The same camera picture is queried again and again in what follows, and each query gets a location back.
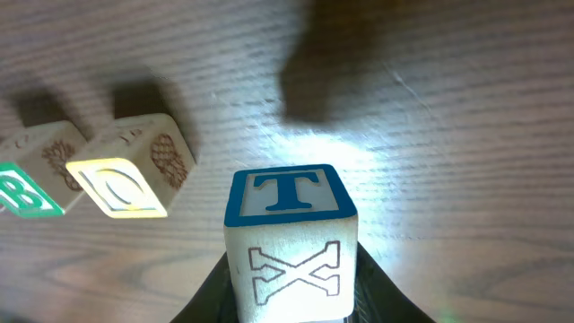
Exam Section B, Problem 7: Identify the green T letter block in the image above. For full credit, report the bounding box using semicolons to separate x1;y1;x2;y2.
223;164;359;322

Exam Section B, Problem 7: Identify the green B letter block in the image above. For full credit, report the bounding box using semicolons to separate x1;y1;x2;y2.
1;120;86;218

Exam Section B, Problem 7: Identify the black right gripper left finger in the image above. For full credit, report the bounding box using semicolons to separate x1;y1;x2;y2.
171;253;238;323

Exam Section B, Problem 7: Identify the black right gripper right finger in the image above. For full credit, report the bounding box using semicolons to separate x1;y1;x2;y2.
352;243;434;323

